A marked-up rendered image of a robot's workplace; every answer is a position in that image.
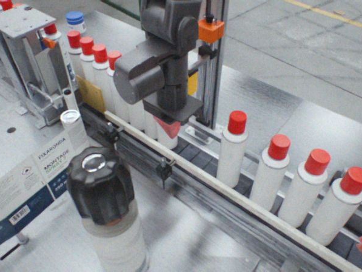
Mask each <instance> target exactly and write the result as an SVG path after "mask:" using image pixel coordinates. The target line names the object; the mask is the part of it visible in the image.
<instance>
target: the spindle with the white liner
mask: <svg viewBox="0 0 362 272"><path fill-rule="evenodd" d="M67 174H68V177H67V182H66V187H67V190H68V192H69V194H70V196H71V198H72V201H73V203H74V205H75V208H76V210H77V212H78V214H79V215H80V216H81V222H82V225H83V228H84V229H85V230H86V232H87V235H88V237H89V239H90V241H91V243H92V245H93V247H94V250H95V252H96V253H97V255H98V258H99V261H100V264H101V266H102V270H103V272H145V271H146V269H147V266H148V264H149V253H148V251H147V246H146V243H145V241H144V236H143V231H142V226H141V218H140V214H139V208H138V202H137V201H136V198H135V190H134V187H133V184H132V177H131V173H130V168H129V165H128V163H127V162H126V161H125V160H124V159H123V158H121V156H120V154H119V152H118V151H116V150H115V149H113V148H111V147H108V146H105V147H96V146H91V147H87V148H85V149H84V150H83V151H82V152H81V153H80V154H78V155H76V156H74V157H73V158H72V159H71V161H70V163H69V165H68V167H67Z"/></svg>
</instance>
